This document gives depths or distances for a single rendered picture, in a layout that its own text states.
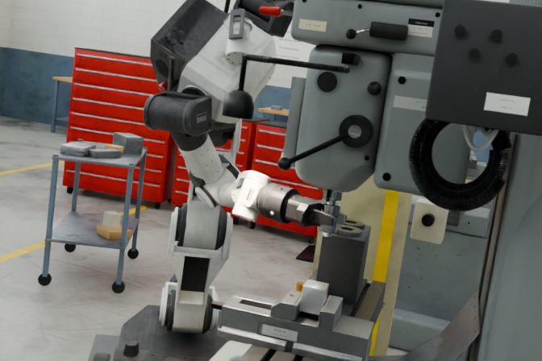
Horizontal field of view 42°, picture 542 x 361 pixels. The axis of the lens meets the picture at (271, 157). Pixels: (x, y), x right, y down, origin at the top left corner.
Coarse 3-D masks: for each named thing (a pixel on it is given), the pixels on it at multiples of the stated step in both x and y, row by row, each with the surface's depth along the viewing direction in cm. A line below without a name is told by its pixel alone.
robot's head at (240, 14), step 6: (234, 12) 181; (240, 12) 180; (234, 18) 181; (240, 18) 180; (246, 18) 182; (240, 24) 179; (252, 24) 184; (240, 30) 178; (228, 36) 178; (234, 36) 178; (240, 36) 177
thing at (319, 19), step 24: (312, 0) 149; (336, 0) 148; (360, 0) 148; (312, 24) 150; (336, 24) 148; (360, 24) 147; (408, 24) 144; (432, 24) 143; (360, 48) 152; (384, 48) 147; (408, 48) 145; (432, 48) 144
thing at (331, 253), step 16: (352, 224) 209; (336, 240) 197; (352, 240) 196; (368, 240) 212; (320, 256) 198; (336, 256) 197; (352, 256) 196; (320, 272) 199; (336, 272) 198; (352, 272) 197; (336, 288) 198; (352, 288) 197; (352, 304) 198
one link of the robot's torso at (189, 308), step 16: (176, 208) 228; (176, 224) 224; (224, 240) 227; (176, 256) 226; (192, 256) 227; (208, 256) 228; (224, 256) 228; (176, 272) 228; (192, 272) 234; (208, 272) 229; (176, 288) 246; (192, 288) 239; (208, 288) 231; (176, 304) 235; (192, 304) 235; (208, 304) 241; (176, 320) 238; (192, 320) 238; (208, 320) 240
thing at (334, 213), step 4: (320, 208) 164; (324, 208) 163; (324, 212) 163; (328, 212) 163; (332, 212) 163; (336, 212) 163; (332, 216) 163; (336, 216) 163; (336, 220) 164; (320, 224) 164; (336, 224) 164; (320, 228) 164; (324, 228) 163; (328, 228) 163; (332, 228) 164; (336, 228) 165; (324, 232) 164; (328, 232) 163; (332, 232) 164
